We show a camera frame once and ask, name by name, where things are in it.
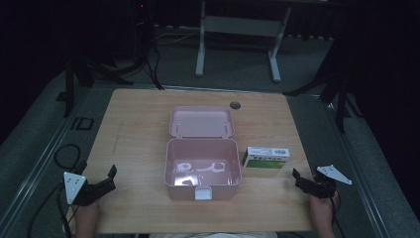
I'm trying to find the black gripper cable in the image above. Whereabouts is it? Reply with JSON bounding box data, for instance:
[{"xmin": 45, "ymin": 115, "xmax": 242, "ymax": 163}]
[
  {"xmin": 329, "ymin": 196, "xmax": 347, "ymax": 238},
  {"xmin": 26, "ymin": 182, "xmax": 73, "ymax": 238}
]

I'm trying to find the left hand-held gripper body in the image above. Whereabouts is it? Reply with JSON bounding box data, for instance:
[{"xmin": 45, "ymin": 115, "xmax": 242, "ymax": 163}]
[{"xmin": 63, "ymin": 172, "xmax": 109, "ymax": 206}]

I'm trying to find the black tripod stand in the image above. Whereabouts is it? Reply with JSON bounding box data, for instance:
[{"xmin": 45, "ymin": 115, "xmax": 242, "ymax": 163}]
[
  {"xmin": 62, "ymin": 56, "xmax": 135, "ymax": 118},
  {"xmin": 284, "ymin": 62, "xmax": 363, "ymax": 134}
]

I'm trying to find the person's right hand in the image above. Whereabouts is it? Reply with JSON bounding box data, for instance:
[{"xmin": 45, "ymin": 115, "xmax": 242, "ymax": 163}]
[{"xmin": 309, "ymin": 191, "xmax": 340, "ymax": 219}]

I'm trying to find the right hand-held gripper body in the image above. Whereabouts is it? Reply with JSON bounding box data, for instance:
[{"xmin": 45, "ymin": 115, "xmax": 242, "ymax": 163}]
[{"xmin": 306, "ymin": 165, "xmax": 353, "ymax": 199}]

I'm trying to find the white and green medicine box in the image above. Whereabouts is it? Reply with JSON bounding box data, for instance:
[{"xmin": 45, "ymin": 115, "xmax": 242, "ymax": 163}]
[{"xmin": 242, "ymin": 146, "xmax": 291, "ymax": 171}]

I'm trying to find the black looped cable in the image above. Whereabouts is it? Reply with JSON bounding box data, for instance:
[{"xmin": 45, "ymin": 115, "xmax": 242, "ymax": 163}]
[{"xmin": 53, "ymin": 143, "xmax": 88, "ymax": 174}]

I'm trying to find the pink plastic storage box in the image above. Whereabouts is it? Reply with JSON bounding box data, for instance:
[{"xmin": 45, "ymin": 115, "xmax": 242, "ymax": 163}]
[{"xmin": 163, "ymin": 105, "xmax": 243, "ymax": 201}]

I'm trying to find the person's left hand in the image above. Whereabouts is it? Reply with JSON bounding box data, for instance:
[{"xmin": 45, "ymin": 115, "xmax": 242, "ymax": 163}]
[{"xmin": 72, "ymin": 199, "xmax": 100, "ymax": 216}]

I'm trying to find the person's light clothing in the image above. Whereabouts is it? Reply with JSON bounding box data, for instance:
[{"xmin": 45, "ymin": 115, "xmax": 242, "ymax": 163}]
[{"xmin": 148, "ymin": 231, "xmax": 278, "ymax": 238}]

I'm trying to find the white floor cable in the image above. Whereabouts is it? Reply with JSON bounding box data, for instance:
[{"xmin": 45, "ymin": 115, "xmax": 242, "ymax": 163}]
[{"xmin": 155, "ymin": 29, "xmax": 201, "ymax": 46}]

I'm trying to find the dark equipment tower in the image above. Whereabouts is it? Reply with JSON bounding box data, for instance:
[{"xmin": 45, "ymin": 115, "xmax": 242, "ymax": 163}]
[{"xmin": 130, "ymin": 0, "xmax": 157, "ymax": 63}]

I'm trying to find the white metal desk frame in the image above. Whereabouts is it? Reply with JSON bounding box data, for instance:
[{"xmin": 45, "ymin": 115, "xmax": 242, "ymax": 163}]
[{"xmin": 195, "ymin": 0, "xmax": 292, "ymax": 83}]

